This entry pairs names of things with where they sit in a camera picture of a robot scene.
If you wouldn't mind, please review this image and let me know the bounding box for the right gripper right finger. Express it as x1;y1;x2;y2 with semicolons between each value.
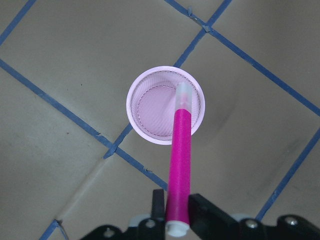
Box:
188;193;240;240

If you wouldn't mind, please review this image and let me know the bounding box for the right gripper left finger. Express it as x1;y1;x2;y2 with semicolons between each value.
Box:
151;189;165;222

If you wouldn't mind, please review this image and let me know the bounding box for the pink pen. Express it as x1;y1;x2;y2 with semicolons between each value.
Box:
165;83;192;238

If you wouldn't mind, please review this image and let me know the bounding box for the pink mesh cup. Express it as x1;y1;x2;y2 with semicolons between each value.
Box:
126;66;205;145

